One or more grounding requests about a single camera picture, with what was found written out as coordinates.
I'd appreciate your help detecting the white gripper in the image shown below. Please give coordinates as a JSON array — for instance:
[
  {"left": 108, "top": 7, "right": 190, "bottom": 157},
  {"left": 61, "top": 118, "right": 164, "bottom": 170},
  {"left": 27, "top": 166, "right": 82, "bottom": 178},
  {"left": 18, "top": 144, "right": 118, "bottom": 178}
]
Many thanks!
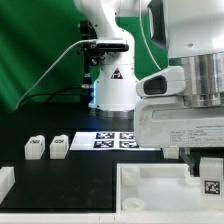
[{"left": 134, "top": 96, "right": 224, "bottom": 175}]

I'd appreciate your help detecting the white square tabletop part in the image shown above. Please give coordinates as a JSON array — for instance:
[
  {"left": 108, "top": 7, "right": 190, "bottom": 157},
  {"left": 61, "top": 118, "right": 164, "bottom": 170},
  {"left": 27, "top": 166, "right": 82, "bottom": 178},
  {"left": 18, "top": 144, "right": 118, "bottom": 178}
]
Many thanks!
[{"left": 116, "top": 163, "right": 224, "bottom": 212}]

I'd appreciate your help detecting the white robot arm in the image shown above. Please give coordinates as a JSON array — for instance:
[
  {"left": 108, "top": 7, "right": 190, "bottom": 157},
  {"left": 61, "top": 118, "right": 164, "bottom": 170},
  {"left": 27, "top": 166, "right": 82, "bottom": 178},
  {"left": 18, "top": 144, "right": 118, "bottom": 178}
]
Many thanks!
[{"left": 73, "top": 0, "right": 224, "bottom": 177}]

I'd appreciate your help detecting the white sheet with markers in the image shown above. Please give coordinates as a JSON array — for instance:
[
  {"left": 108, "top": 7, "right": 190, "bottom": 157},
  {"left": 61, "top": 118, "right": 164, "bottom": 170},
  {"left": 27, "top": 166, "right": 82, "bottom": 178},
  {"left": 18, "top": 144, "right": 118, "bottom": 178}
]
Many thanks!
[{"left": 70, "top": 131, "right": 158, "bottom": 151}]

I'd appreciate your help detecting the green backdrop curtain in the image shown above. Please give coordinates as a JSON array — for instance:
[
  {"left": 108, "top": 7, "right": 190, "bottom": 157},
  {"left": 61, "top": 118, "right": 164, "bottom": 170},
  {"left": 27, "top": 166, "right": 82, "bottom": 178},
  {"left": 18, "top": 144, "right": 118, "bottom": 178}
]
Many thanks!
[{"left": 0, "top": 0, "right": 168, "bottom": 109}]

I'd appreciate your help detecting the white obstacle block left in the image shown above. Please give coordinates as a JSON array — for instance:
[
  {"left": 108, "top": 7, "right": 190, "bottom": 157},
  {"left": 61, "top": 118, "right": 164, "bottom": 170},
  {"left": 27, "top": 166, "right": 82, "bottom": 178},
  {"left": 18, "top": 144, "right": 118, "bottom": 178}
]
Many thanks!
[{"left": 0, "top": 167, "right": 15, "bottom": 204}]

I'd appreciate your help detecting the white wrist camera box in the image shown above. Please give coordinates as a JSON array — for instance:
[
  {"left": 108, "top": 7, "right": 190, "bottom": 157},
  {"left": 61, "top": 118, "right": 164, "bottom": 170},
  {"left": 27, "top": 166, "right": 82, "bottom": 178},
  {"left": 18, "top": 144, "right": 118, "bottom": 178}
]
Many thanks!
[{"left": 136, "top": 66, "right": 186, "bottom": 97}]

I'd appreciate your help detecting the black camera on stand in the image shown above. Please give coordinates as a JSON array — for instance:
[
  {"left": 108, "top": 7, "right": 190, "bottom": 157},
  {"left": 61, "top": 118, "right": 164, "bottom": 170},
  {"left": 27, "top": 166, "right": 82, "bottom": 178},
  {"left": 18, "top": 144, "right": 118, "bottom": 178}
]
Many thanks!
[{"left": 79, "top": 21, "right": 133, "bottom": 104}]

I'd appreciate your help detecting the black cable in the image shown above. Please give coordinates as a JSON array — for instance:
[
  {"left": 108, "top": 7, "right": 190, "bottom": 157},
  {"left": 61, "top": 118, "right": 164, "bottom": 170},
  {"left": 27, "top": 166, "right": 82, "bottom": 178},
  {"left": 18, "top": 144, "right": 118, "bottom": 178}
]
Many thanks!
[{"left": 18, "top": 85, "right": 84, "bottom": 108}]

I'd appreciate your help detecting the grey camera cable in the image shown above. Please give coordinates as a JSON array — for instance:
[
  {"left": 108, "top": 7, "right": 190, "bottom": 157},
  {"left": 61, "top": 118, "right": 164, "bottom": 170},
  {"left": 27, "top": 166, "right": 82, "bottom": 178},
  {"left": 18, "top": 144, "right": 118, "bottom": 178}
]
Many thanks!
[{"left": 15, "top": 39, "right": 98, "bottom": 110}]

